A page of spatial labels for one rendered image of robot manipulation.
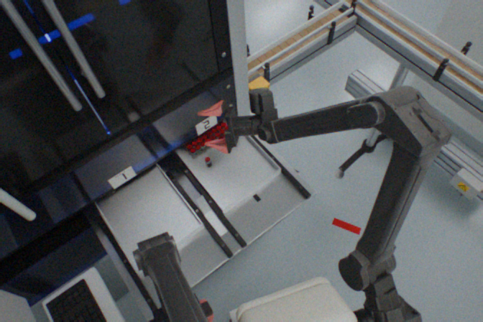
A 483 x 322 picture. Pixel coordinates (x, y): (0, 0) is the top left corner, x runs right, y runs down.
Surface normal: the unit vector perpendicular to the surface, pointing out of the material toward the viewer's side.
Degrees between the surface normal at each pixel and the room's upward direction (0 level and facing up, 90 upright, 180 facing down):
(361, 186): 0
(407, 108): 16
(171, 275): 41
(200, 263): 0
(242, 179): 0
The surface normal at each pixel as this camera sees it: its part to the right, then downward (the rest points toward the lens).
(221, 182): -0.06, -0.49
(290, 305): -0.25, -0.91
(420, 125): 0.21, -0.48
